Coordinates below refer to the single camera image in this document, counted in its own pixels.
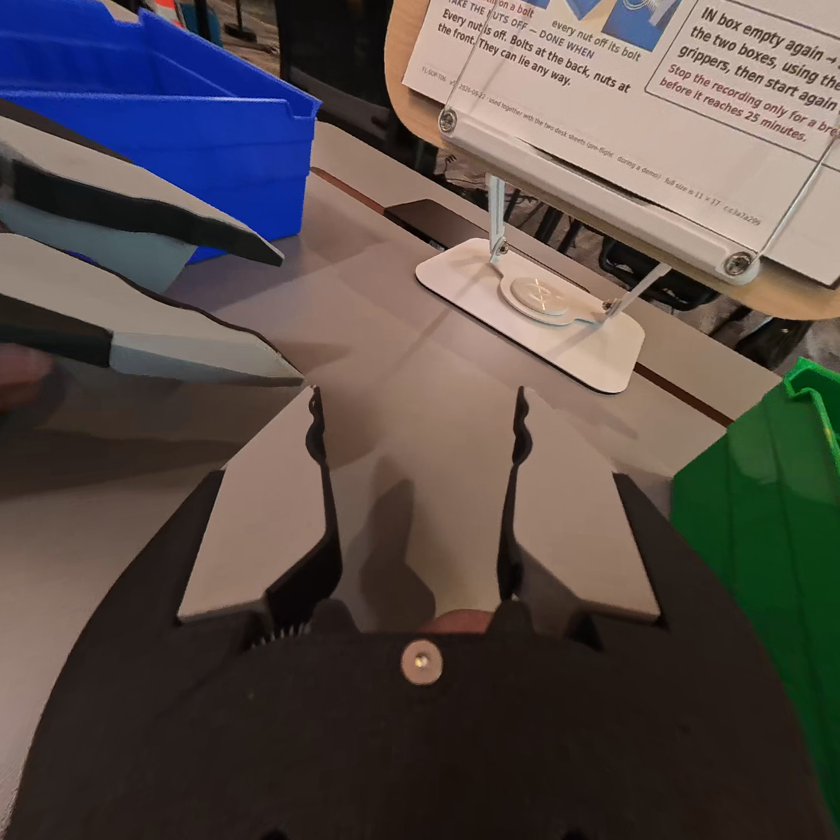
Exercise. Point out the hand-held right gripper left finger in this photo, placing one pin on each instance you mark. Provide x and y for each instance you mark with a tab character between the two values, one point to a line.
262	525

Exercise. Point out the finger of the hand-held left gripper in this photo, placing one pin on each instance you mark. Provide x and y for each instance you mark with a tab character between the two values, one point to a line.
131	308
131	187

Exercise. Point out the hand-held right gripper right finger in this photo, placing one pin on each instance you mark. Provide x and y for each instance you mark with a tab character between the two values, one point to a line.
577	525

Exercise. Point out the blue plastic bin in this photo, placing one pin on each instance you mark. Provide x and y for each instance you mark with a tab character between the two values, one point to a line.
164	111

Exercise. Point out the green plastic bin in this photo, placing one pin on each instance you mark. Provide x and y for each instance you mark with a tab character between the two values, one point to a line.
754	525

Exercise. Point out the wooden book stand white base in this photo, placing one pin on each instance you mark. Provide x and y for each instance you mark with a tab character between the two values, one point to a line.
571	341

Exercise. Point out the printed instruction sheet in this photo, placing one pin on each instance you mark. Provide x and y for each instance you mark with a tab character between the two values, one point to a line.
590	98

